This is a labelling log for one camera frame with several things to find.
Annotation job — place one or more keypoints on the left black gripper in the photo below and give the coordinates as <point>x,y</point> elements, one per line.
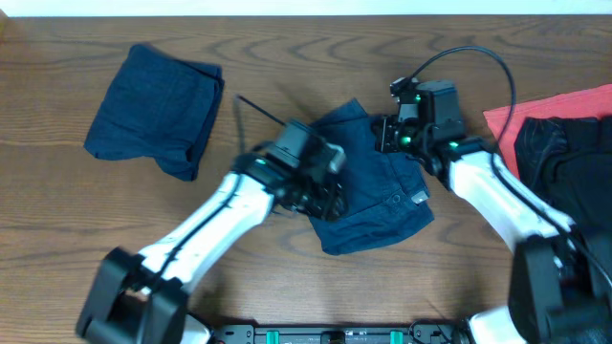
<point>333,204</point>

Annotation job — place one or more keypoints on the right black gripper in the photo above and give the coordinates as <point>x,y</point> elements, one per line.
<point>384,141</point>

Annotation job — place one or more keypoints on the navy blue shorts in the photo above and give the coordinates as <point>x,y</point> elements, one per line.
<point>386,193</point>
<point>160,107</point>

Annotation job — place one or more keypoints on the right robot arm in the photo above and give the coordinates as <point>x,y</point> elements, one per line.
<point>559,289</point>

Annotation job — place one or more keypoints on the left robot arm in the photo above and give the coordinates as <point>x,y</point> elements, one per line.
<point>142,297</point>

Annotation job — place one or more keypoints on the folded navy blue shorts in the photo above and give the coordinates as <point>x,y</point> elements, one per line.
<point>160,107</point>

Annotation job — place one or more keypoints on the black patterned garment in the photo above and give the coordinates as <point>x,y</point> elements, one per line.
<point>566,162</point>

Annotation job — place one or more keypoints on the red cloth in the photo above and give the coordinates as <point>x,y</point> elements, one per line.
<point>590,103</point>

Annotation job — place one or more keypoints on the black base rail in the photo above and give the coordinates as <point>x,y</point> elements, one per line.
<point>418,332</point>

